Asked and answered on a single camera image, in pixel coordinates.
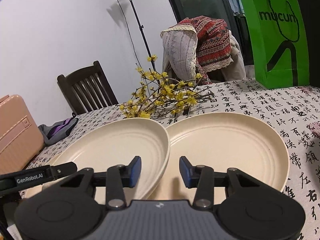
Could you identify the dark wooden chair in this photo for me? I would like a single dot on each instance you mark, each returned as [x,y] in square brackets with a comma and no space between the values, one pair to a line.
[85,87]

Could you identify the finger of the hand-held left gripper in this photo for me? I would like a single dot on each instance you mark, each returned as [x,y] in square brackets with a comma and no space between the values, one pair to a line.
[62,170]

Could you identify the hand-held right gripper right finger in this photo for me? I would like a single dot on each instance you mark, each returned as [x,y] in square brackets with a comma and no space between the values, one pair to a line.
[185,172]

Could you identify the green paper bag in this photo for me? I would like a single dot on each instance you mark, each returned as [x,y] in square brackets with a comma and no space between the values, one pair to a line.
[275,55]

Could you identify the grey purple cloth pouch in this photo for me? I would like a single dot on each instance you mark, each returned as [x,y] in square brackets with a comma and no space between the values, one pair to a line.
[57,130]

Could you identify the pink ribbed suitcase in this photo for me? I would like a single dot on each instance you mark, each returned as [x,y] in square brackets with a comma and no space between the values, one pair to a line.
[17,135]

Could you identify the chair draped with patterned blankets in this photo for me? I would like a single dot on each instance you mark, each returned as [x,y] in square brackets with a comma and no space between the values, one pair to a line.
[237,60]

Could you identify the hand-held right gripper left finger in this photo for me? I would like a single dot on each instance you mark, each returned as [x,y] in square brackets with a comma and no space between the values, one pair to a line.
[135,171]

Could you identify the cream round plate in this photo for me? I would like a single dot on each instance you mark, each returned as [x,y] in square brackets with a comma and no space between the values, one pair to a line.
[225,145]
[105,145]

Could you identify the red patterned quilted blanket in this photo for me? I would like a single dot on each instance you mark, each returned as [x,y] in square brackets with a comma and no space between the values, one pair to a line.
[212,42]

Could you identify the yellow flower branches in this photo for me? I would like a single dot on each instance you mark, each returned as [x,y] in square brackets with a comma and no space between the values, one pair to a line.
[162,92]

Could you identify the dark framed sliding glass door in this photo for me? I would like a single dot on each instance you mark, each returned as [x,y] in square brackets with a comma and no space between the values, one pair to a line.
[195,0]

